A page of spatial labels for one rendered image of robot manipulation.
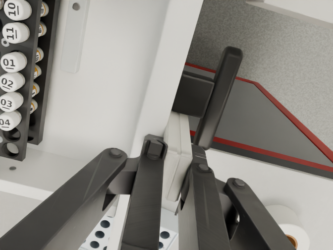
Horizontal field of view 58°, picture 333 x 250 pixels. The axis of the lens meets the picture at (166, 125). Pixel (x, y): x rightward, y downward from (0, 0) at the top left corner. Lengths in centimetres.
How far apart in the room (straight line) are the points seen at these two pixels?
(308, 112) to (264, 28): 37
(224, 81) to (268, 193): 26
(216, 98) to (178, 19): 6
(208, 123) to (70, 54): 13
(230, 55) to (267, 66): 98
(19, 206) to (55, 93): 23
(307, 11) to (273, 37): 87
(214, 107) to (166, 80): 4
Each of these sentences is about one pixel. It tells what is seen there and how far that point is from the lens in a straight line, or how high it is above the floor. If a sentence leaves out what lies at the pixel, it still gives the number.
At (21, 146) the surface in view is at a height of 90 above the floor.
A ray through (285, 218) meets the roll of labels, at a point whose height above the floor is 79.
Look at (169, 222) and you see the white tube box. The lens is 41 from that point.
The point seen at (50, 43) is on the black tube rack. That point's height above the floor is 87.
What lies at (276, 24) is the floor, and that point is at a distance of 116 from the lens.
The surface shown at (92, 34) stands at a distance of 28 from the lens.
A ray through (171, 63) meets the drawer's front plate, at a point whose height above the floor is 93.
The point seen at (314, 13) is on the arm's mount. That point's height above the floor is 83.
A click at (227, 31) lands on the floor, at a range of 112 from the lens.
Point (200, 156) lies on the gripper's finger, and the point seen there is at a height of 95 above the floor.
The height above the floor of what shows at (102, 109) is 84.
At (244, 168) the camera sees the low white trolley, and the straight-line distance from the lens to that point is 41.
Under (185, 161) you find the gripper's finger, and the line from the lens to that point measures 16.
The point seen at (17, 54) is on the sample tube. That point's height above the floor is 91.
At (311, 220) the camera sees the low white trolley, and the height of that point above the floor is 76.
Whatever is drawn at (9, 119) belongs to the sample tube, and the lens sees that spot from 23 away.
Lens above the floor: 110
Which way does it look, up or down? 68 degrees down
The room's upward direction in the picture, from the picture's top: 176 degrees counter-clockwise
